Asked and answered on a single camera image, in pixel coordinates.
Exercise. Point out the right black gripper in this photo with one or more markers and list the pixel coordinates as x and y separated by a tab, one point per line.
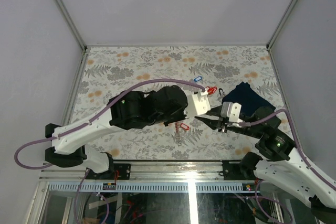
214	124

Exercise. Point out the red key tag with key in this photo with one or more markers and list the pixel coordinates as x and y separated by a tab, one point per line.
183	126

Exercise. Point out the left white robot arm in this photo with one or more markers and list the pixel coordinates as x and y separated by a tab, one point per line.
135	110

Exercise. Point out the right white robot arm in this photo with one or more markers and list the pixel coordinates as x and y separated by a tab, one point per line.
280	159

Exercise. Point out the red key tags bunch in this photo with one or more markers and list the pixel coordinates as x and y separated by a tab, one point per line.
211	90

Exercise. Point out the dark blue cloth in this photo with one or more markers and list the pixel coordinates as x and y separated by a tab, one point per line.
249	100

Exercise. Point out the blue key tag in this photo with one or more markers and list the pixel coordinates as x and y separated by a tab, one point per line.
197	79

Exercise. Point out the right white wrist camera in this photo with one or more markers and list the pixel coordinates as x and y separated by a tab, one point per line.
231	111

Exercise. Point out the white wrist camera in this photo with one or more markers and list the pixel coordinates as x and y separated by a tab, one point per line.
198	104
231	111

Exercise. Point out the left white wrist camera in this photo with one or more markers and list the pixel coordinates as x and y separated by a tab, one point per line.
198	104

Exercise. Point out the aluminium front rail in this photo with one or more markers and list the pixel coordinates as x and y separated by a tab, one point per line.
147	171

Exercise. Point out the grey slotted cable duct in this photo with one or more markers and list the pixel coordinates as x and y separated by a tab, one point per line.
157	187

